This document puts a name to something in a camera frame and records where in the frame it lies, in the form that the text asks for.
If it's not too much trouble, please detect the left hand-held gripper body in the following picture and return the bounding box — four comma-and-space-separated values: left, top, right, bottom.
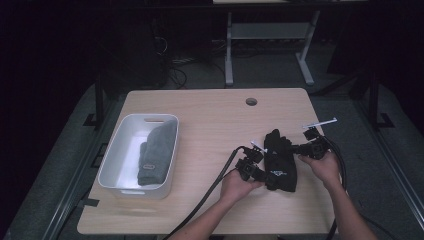
234, 140, 268, 183

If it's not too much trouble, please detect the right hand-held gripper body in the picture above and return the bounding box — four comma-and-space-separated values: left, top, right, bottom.
299, 117, 339, 161

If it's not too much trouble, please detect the grey mitten with label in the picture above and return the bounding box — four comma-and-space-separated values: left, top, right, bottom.
137, 120, 178, 187

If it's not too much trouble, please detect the white plastic basket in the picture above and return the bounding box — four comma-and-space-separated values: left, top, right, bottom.
97, 113, 180, 201

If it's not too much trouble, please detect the person's right hand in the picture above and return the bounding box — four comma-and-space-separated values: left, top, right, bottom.
297, 151, 343, 191

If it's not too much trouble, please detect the person's left hand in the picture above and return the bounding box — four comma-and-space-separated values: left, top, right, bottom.
219, 168, 265, 206

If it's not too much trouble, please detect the black metal stand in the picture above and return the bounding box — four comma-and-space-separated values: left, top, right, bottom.
366, 68, 396, 132
83, 71, 106, 129

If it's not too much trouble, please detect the black tape strip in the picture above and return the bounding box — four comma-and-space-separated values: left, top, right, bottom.
78, 197, 101, 208

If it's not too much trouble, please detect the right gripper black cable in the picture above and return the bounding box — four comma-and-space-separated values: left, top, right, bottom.
321, 134, 348, 240

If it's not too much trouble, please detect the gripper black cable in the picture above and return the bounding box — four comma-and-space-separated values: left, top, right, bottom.
321, 134, 348, 240
162, 145, 248, 240

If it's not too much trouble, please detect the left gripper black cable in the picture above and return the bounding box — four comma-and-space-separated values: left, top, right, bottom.
162, 145, 248, 240

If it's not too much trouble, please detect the tangle of floor cables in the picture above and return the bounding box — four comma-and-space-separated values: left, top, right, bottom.
151, 34, 228, 90

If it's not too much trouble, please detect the white metal desk frame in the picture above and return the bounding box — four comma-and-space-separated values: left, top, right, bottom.
224, 9, 322, 87

